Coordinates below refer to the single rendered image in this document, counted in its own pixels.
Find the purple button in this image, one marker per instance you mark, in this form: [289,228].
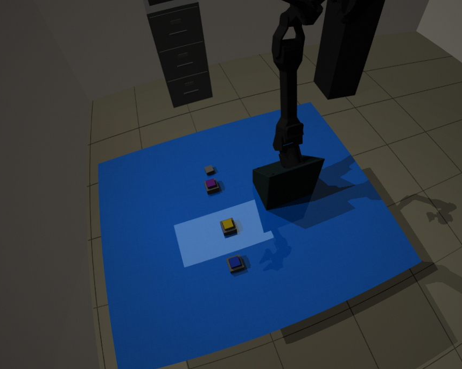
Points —
[211,186]

